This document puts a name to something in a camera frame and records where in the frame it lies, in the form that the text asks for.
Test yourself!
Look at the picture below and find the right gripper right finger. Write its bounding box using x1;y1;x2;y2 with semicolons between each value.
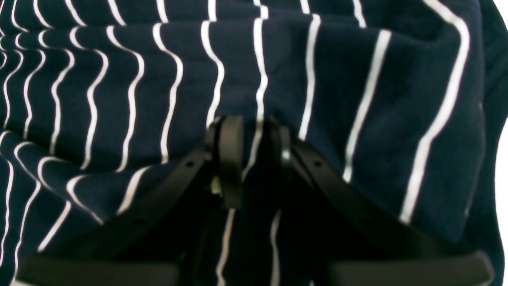
269;118;494;286

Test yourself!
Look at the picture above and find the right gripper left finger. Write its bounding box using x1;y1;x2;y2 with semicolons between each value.
16;116;244;286

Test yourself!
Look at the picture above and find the black white striped t-shirt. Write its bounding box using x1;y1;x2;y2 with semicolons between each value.
1;0;507;286

